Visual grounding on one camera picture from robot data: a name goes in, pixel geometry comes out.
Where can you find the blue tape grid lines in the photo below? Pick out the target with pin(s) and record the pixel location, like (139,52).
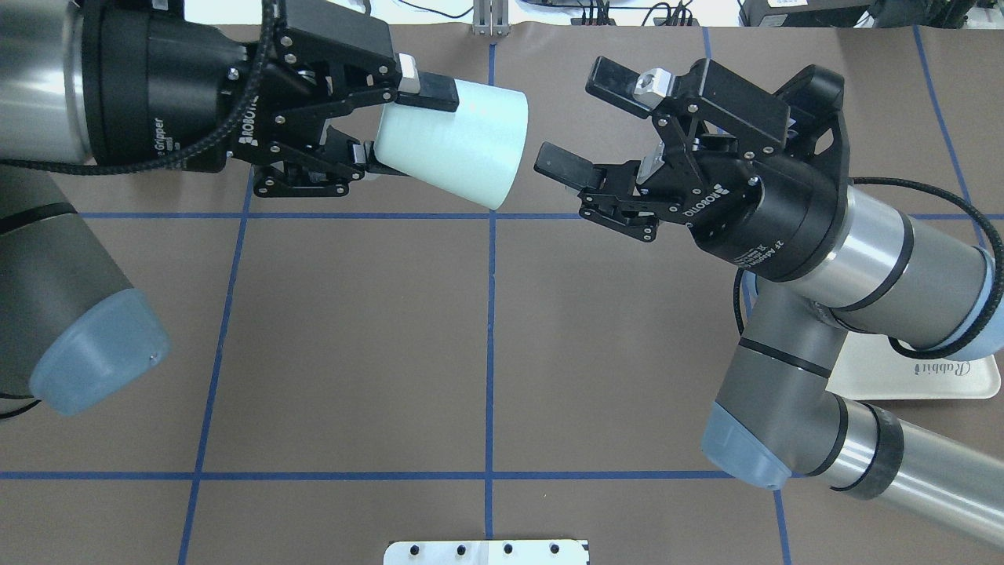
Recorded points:
(400,364)

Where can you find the light green plastic cup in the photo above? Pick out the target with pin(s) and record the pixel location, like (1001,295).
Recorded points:
(473,152)

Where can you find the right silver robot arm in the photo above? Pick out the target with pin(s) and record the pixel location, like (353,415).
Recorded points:
(854,279)

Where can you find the white mounting plate with holes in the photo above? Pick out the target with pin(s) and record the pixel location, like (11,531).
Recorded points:
(505,551)

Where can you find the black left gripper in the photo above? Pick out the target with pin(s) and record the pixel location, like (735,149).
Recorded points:
(169,78)

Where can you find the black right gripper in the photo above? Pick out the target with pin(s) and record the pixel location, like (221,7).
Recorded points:
(776,216)

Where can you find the white rectangular plastic tray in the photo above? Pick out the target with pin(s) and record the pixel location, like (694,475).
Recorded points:
(868,369)

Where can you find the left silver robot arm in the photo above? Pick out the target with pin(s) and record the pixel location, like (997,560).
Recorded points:
(74,329)

